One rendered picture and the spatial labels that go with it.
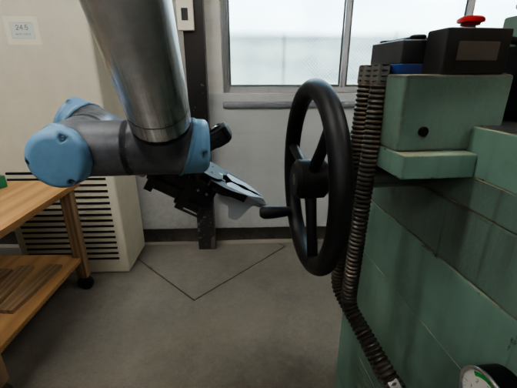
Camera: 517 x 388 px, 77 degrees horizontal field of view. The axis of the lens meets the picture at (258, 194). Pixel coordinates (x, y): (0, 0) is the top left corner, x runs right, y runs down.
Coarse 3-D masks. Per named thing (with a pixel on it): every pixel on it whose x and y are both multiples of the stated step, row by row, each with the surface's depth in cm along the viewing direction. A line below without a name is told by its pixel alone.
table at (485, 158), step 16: (480, 128) 39; (496, 128) 38; (512, 128) 38; (480, 144) 39; (496, 144) 36; (512, 144) 34; (384, 160) 43; (400, 160) 39; (416, 160) 38; (432, 160) 39; (448, 160) 39; (464, 160) 39; (480, 160) 39; (496, 160) 36; (512, 160) 34; (400, 176) 39; (416, 176) 39; (432, 176) 39; (448, 176) 40; (464, 176) 40; (480, 176) 39; (496, 176) 37; (512, 176) 35; (512, 192) 35
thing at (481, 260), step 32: (384, 192) 62; (416, 192) 52; (416, 224) 52; (448, 224) 45; (480, 224) 39; (448, 256) 45; (480, 256) 39; (512, 256) 35; (480, 288) 40; (512, 288) 35
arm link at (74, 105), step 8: (64, 104) 48; (72, 104) 49; (80, 104) 49; (88, 104) 50; (96, 104) 52; (56, 112) 48; (64, 112) 48; (72, 112) 48; (80, 112) 48; (88, 112) 48; (96, 112) 49; (104, 112) 50; (56, 120) 48
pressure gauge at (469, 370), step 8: (464, 368) 34; (472, 368) 33; (480, 368) 32; (488, 368) 32; (496, 368) 32; (504, 368) 32; (464, 376) 34; (472, 376) 33; (480, 376) 32; (488, 376) 31; (496, 376) 31; (504, 376) 31; (512, 376) 31; (464, 384) 34; (472, 384) 33; (480, 384) 32; (488, 384) 31; (496, 384) 30; (504, 384) 30; (512, 384) 30
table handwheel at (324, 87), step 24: (312, 96) 42; (336, 96) 39; (288, 120) 57; (336, 120) 36; (288, 144) 59; (336, 144) 36; (288, 168) 61; (312, 168) 46; (336, 168) 35; (288, 192) 61; (312, 192) 47; (336, 192) 36; (288, 216) 61; (312, 216) 49; (336, 216) 36; (312, 240) 49; (336, 240) 37; (312, 264) 45; (336, 264) 41
